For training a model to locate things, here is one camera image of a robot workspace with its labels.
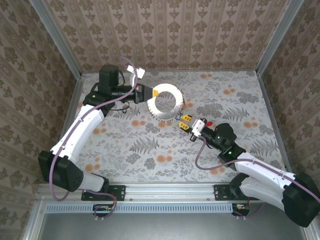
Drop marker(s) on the round metal disc with keyrings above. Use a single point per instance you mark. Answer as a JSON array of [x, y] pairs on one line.
[[170, 90]]

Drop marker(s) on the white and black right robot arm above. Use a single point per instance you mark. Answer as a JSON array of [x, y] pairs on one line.
[[262, 170]]

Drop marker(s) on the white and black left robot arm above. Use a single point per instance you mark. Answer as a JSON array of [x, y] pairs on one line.
[[75, 135]]

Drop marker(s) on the grey metal panel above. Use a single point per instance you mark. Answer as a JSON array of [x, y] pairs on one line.
[[162, 227]]

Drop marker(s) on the aluminium side rail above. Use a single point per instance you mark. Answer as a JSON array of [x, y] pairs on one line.
[[268, 100], [74, 105]]

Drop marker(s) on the aluminium frame post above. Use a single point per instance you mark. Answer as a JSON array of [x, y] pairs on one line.
[[315, 233], [55, 37], [31, 225], [278, 37]]

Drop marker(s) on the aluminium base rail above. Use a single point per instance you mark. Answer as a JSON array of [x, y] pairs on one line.
[[170, 191]]

